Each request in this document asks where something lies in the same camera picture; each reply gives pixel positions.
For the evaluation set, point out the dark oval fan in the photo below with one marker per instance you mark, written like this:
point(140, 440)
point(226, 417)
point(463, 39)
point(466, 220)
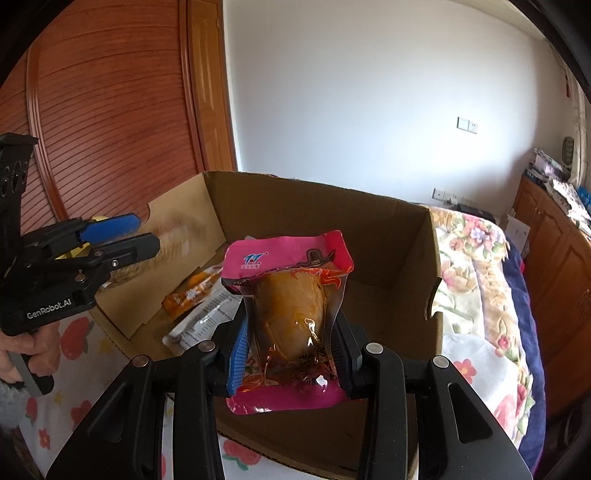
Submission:
point(567, 150)

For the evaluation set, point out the wooden cabinet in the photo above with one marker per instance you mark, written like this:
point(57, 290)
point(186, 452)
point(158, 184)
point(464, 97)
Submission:
point(554, 258)

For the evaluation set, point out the white carton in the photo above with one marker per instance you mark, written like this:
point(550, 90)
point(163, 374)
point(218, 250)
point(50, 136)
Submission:
point(516, 233)

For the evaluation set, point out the floral blanket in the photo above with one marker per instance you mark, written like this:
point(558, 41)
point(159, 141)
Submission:
point(480, 267)

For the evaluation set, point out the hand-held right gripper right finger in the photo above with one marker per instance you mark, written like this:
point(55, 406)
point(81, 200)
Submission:
point(344, 364)

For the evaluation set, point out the stack of boxes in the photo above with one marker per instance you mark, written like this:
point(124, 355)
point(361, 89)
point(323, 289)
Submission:
point(545, 166)

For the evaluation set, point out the orange snack packet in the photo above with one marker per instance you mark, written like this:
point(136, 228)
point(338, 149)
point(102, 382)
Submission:
point(189, 297)

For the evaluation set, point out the white wall switch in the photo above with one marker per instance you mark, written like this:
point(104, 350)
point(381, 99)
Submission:
point(466, 124)

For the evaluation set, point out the strawberry print tablecloth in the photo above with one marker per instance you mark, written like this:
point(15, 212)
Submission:
point(69, 341)

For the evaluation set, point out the long white snack packet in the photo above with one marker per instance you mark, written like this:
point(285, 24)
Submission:
point(203, 323)

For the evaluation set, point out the person's left hand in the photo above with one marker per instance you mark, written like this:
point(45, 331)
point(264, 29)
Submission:
point(44, 344)

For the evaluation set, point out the patterned curtain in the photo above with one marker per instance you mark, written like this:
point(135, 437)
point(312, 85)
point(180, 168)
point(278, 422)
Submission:
point(582, 120)

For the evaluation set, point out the patterned folded cloth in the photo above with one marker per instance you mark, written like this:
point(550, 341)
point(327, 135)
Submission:
point(575, 198)

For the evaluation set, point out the white wall socket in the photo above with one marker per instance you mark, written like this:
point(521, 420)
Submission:
point(444, 195)

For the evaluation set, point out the brown cardboard box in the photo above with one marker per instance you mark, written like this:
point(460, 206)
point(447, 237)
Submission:
point(378, 258)

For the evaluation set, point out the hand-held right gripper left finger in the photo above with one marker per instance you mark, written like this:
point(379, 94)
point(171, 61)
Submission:
point(238, 355)

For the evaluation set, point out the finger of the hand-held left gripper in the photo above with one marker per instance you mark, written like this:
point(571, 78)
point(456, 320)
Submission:
point(111, 227)
point(131, 248)

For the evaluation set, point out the wooden door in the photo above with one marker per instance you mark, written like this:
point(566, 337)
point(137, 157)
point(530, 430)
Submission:
point(212, 92)

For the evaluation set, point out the wooden louvered wardrobe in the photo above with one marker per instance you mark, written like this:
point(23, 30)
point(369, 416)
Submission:
point(115, 115)

